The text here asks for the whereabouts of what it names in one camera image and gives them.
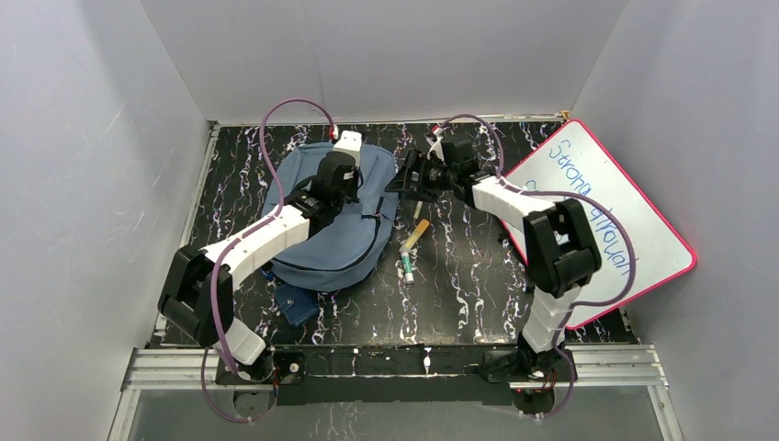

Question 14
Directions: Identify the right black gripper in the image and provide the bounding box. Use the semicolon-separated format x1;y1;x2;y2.
384;149;456;204

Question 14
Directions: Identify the blue student backpack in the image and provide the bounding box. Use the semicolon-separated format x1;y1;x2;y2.
268;144;399;292

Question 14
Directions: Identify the green white glue stick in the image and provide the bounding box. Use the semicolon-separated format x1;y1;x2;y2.
401;250;414;285

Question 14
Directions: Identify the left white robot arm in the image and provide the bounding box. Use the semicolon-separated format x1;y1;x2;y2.
158;149;359;382

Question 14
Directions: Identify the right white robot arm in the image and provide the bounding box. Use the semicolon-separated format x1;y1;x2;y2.
386;141;602;380

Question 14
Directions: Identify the white pen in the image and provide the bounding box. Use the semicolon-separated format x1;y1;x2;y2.
412;201;423;221

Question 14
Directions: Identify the yellow orange highlighter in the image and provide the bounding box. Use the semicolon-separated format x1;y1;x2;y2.
400;220;430;253

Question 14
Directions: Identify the navy snap wallet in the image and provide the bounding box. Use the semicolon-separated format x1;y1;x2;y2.
274;283;319;328

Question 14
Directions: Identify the pink framed whiteboard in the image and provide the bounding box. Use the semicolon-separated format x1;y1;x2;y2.
505;119;697;330

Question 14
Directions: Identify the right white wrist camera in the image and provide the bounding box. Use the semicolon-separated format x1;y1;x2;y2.
427;125;445;161

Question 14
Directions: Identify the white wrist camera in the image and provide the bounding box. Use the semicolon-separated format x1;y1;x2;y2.
427;125;445;161
333;130;363;167

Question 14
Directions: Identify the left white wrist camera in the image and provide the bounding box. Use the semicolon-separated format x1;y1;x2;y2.
333;130;363;167

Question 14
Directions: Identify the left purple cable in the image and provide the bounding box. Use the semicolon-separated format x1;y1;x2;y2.
200;96;339;425

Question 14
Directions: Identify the black front rail frame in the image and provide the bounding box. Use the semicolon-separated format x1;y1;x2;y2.
274;344;529;405

